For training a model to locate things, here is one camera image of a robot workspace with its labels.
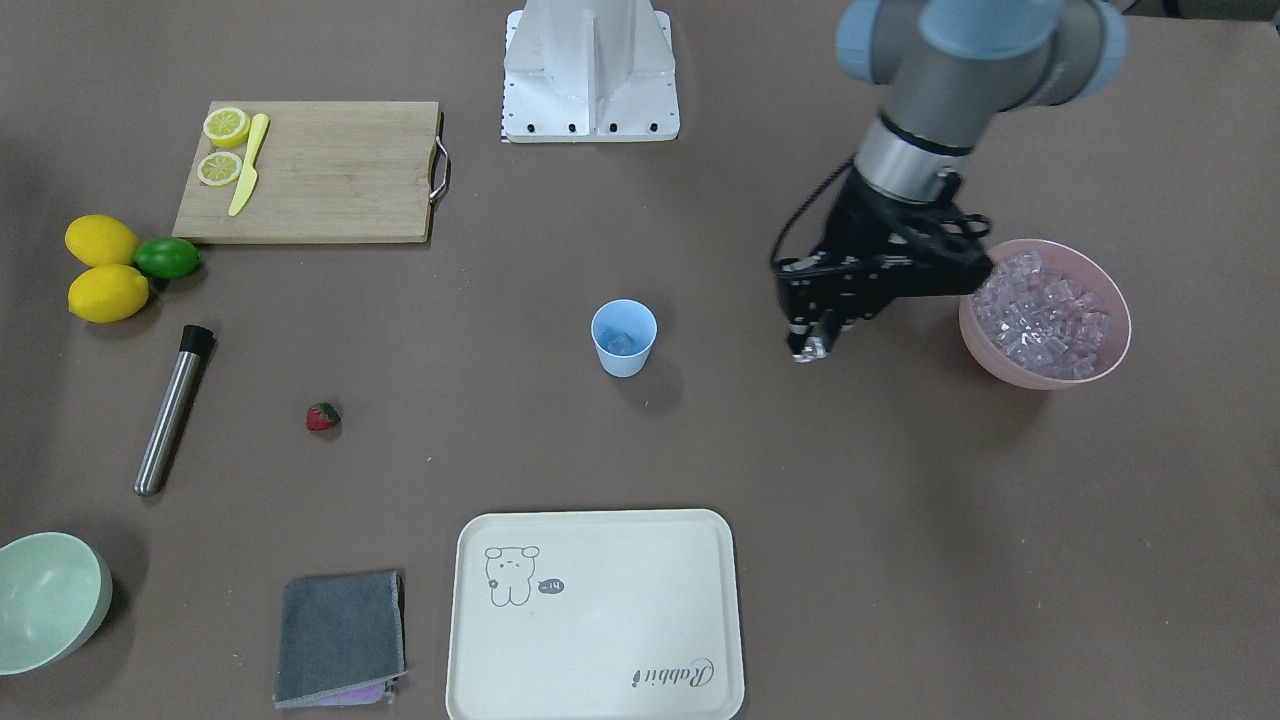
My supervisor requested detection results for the lemon slice upper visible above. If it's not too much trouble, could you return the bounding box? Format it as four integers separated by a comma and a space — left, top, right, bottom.
202, 106, 251, 149

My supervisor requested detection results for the green lime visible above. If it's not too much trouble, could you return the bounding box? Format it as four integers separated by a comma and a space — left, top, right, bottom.
132, 236, 201, 281

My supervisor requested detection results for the cream rabbit tray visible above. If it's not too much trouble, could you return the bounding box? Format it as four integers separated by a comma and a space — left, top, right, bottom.
445, 509, 746, 719

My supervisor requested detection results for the yellow plastic knife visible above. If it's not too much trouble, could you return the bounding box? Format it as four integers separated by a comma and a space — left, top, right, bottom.
227, 113, 270, 217

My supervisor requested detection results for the red strawberry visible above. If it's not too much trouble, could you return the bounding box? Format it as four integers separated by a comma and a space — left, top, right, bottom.
305, 402, 340, 433

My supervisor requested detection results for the lemon slice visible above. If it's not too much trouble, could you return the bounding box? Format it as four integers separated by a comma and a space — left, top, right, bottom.
202, 106, 251, 149
195, 151, 243, 187

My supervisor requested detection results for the pink bowl of ice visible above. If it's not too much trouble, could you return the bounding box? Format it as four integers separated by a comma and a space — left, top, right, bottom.
959, 240, 1132, 391

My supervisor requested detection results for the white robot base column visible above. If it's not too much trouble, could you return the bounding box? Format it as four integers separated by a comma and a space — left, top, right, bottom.
500, 1, 681, 143

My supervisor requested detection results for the lemon slice lower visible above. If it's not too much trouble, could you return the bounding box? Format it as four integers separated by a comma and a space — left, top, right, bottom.
195, 151, 243, 187

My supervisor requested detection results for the yellow lemon near lime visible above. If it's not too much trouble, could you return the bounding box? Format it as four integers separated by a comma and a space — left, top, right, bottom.
64, 214, 141, 268

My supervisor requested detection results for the yellow lemon outer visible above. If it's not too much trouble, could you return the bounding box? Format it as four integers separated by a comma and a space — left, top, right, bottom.
67, 264, 150, 324

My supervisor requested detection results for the wooden cutting board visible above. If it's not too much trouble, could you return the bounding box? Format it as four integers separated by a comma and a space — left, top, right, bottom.
172, 100, 451, 245

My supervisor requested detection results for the mint green bowl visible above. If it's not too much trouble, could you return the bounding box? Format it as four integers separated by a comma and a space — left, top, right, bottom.
1, 532, 114, 676

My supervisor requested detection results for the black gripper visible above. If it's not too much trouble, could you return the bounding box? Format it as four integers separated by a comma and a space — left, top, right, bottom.
777, 179, 993, 363

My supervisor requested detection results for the clear ice cube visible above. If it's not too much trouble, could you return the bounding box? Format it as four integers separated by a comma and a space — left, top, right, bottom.
602, 332, 643, 357

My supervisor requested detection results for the steel muddler black tip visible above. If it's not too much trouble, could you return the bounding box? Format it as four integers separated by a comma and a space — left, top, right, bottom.
134, 324, 216, 497

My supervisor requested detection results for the grey folded cloth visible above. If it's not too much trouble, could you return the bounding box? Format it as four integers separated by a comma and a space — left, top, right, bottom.
271, 570, 406, 710

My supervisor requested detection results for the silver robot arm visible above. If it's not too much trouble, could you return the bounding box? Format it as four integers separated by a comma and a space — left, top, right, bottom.
769, 1, 1128, 363

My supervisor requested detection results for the light blue plastic cup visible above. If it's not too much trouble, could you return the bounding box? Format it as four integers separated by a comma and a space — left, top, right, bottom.
590, 299, 658, 378

